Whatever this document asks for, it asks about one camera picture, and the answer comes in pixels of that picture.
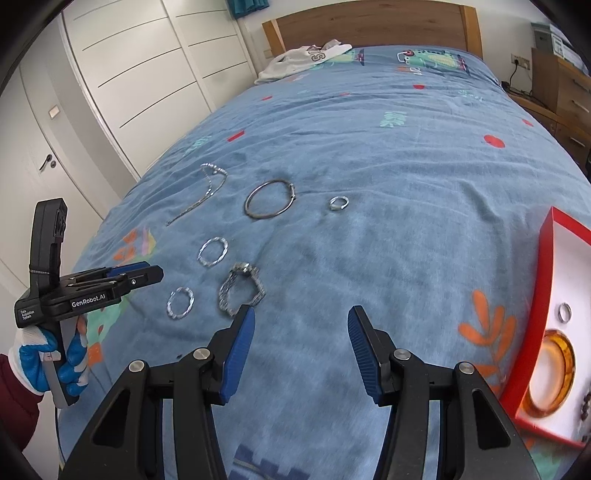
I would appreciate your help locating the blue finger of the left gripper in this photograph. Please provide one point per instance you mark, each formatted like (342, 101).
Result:
(122, 269)
(144, 277)

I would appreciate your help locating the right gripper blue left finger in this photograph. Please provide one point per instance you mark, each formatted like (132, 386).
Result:
(124, 438)

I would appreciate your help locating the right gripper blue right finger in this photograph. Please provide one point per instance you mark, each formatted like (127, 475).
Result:
(477, 438)

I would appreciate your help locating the twisted silver hoop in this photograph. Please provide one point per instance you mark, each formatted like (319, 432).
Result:
(180, 303)
(212, 252)

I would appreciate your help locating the silver wristwatch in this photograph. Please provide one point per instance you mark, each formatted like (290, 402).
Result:
(242, 286)

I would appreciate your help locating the amber resin bangle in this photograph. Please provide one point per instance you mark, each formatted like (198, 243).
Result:
(553, 376)

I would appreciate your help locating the thin silver bangle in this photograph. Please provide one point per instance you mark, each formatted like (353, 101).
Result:
(269, 199)

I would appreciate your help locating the maroon sleeved left forearm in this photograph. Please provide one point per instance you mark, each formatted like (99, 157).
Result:
(19, 407)

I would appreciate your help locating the red shallow jewelry box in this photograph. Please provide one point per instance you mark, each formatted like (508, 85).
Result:
(561, 301)

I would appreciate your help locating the blue white gloved left hand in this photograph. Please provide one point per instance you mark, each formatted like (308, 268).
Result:
(34, 349)

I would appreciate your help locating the white wardrobe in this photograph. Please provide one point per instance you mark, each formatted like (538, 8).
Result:
(154, 69)

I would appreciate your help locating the white garment on bed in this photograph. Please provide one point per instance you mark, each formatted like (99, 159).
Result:
(298, 60)

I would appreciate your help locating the blue patterned bed cover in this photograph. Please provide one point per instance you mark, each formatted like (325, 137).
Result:
(421, 190)

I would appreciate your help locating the left teal curtain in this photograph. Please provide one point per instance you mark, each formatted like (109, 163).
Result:
(241, 8)

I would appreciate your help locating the wooden headboard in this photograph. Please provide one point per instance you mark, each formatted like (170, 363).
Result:
(379, 23)

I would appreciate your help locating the wooden drawer dresser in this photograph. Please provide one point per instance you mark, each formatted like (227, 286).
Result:
(560, 101)

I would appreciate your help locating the white printer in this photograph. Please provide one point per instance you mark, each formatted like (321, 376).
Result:
(550, 39)

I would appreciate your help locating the white door with handle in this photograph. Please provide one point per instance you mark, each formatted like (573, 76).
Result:
(30, 173)

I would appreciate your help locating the wall power socket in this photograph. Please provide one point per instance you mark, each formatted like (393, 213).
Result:
(521, 62)

